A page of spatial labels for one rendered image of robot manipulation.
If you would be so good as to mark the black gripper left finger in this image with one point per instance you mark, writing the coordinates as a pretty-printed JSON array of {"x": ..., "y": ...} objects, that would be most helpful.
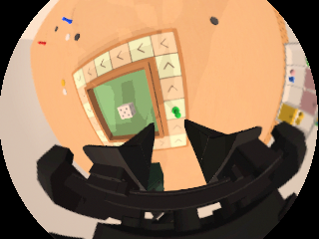
[{"x": 135, "y": 155}]

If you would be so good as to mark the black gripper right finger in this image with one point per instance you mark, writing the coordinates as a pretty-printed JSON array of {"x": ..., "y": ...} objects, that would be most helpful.
[{"x": 214, "y": 148}]

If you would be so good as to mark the white die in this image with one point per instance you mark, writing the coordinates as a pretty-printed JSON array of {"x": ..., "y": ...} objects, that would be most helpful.
[{"x": 127, "y": 111}]

